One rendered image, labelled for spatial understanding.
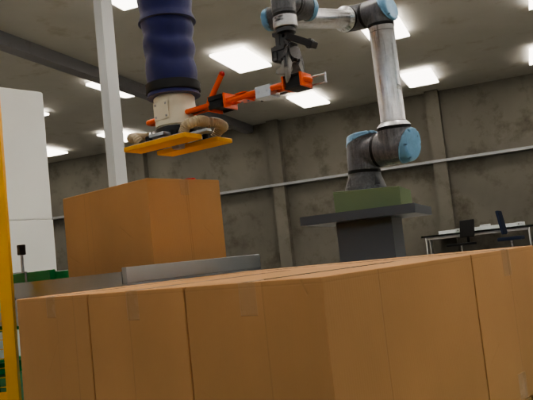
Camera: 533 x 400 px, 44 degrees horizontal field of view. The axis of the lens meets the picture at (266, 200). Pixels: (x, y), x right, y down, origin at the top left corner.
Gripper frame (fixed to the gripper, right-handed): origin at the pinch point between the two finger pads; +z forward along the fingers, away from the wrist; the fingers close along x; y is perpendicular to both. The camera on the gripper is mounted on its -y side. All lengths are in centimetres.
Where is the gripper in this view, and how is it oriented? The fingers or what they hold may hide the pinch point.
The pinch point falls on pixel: (296, 82)
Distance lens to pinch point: 243.9
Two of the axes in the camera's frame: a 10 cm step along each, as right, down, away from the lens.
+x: -5.9, -0.1, -8.1
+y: -8.0, 1.4, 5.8
